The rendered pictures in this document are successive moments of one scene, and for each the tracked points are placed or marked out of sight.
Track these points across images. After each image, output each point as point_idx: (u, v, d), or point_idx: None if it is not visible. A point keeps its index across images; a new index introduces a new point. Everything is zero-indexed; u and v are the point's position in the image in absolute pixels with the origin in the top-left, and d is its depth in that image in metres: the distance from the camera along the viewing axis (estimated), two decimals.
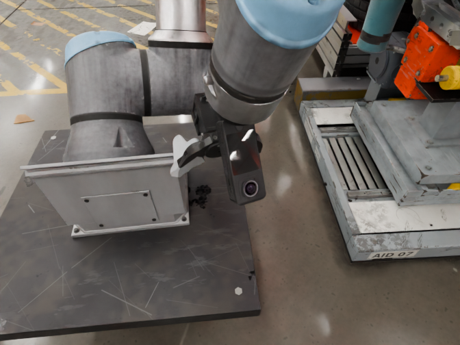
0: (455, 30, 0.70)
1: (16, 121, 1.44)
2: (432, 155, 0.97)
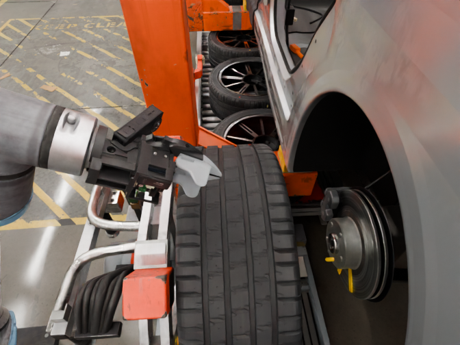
0: (172, 316, 0.98)
1: None
2: None
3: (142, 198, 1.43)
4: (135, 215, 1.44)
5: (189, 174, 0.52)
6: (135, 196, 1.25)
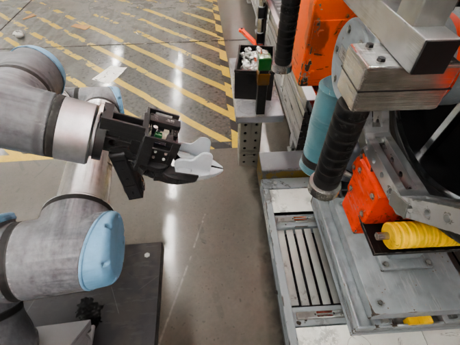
0: (393, 192, 0.60)
1: None
2: (387, 281, 0.86)
3: None
4: (246, 109, 1.06)
5: (195, 167, 0.50)
6: (271, 59, 0.87)
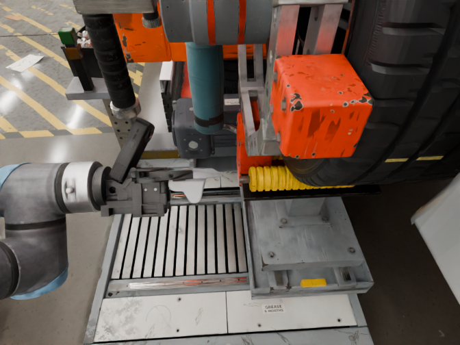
0: (245, 134, 0.64)
1: None
2: (283, 236, 0.91)
3: (90, 61, 1.06)
4: (79, 85, 1.07)
5: None
6: (69, 31, 0.88)
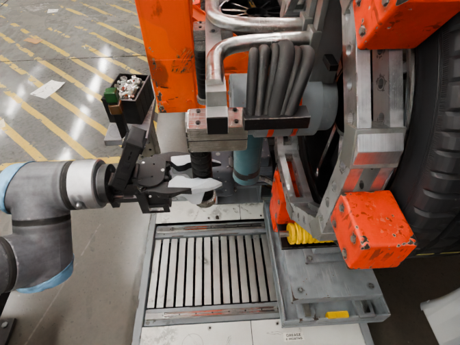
0: (287, 198, 0.76)
1: None
2: (309, 272, 1.03)
3: (126, 110, 1.17)
4: (116, 132, 1.19)
5: (192, 165, 0.55)
6: (113, 93, 1.00)
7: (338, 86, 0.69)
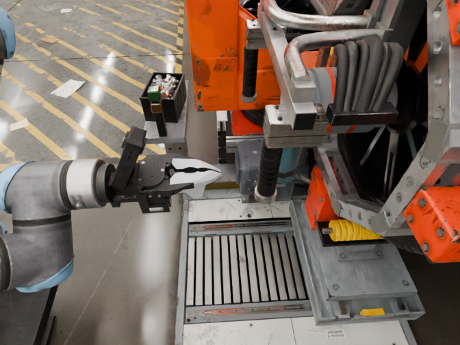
0: (333, 196, 0.77)
1: None
2: (343, 270, 1.03)
3: (163, 109, 1.18)
4: (153, 131, 1.19)
5: (192, 170, 0.55)
6: (157, 92, 1.01)
7: None
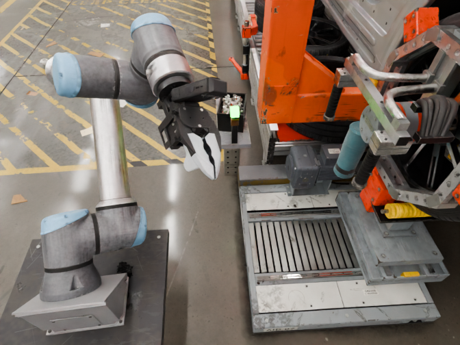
0: (391, 186, 1.11)
1: (13, 202, 1.81)
2: (387, 244, 1.38)
3: None
4: (225, 138, 1.54)
5: (208, 153, 0.56)
6: (238, 111, 1.35)
7: None
